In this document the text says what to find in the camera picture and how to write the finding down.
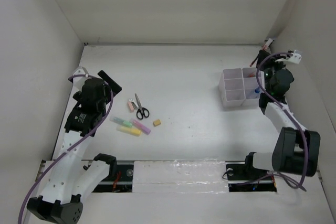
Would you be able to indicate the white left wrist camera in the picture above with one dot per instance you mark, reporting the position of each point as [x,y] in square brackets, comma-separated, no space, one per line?
[79,77]

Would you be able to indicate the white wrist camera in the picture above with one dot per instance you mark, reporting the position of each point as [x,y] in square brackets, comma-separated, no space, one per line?
[293,57]
[79,77]

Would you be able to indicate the white divided organizer left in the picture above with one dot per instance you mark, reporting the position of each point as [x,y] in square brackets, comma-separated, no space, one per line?
[231,87]

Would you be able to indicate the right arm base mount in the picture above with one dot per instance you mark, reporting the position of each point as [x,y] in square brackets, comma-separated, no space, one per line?
[243,177]

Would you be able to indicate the aluminium rail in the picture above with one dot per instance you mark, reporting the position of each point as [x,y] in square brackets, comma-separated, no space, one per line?
[267,44]

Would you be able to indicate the pink eraser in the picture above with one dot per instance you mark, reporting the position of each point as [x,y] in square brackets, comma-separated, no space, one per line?
[132,105]

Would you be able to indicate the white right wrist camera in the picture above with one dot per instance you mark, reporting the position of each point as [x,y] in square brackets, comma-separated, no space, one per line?
[293,57]

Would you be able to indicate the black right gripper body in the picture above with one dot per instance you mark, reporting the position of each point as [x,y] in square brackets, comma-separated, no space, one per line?
[270,67]

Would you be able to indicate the black handled scissors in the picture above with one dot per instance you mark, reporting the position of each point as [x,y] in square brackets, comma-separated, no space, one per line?
[142,112]

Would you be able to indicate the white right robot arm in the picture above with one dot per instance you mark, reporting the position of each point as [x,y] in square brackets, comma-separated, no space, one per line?
[297,148]

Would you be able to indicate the yellow eraser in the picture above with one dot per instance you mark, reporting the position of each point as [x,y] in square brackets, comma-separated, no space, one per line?
[156,122]

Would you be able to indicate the pink highlighter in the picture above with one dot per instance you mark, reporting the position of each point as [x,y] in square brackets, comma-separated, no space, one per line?
[141,127]

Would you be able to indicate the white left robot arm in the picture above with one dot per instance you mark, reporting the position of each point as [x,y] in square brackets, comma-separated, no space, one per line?
[61,200]

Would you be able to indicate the yellow highlighter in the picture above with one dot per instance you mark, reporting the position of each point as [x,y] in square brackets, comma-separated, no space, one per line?
[129,130]

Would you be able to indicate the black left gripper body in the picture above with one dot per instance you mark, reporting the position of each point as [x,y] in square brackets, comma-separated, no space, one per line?
[105,100]

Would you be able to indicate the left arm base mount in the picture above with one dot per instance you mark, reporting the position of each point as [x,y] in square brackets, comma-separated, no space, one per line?
[121,181]

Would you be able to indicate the green highlighter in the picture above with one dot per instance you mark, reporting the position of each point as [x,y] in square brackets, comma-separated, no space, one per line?
[121,122]

